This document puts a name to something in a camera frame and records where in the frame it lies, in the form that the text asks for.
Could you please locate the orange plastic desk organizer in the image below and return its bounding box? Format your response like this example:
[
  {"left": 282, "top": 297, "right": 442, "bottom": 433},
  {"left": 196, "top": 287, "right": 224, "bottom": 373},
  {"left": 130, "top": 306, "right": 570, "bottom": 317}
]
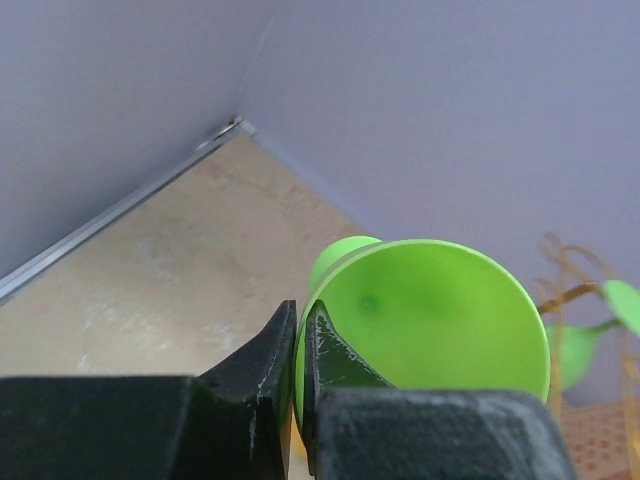
[{"left": 561, "top": 402, "right": 639, "bottom": 480}]

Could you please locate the gold wire glass rack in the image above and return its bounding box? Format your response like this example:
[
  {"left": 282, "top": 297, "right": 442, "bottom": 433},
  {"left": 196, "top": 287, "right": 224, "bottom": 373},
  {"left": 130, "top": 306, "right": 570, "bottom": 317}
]
[{"left": 534, "top": 232, "right": 640, "bottom": 480}]

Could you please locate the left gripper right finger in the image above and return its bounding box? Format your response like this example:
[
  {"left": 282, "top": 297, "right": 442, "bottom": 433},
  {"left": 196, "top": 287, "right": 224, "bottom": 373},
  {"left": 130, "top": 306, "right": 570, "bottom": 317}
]
[{"left": 302, "top": 300, "right": 577, "bottom": 479}]

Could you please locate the large green wine glass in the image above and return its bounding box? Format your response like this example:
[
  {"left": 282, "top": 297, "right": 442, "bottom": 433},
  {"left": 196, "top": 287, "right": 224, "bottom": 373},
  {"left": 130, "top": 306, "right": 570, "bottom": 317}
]
[{"left": 539, "top": 279, "right": 639, "bottom": 391}]

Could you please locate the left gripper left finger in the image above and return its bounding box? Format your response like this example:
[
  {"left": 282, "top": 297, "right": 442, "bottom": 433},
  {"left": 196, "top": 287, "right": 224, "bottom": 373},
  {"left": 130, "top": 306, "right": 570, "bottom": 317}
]
[{"left": 1, "top": 300, "right": 297, "bottom": 479}]

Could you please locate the small green wine glass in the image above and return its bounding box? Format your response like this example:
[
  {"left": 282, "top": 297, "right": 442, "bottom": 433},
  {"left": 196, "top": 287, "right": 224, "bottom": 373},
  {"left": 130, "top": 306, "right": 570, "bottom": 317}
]
[{"left": 304, "top": 236, "right": 551, "bottom": 401}]

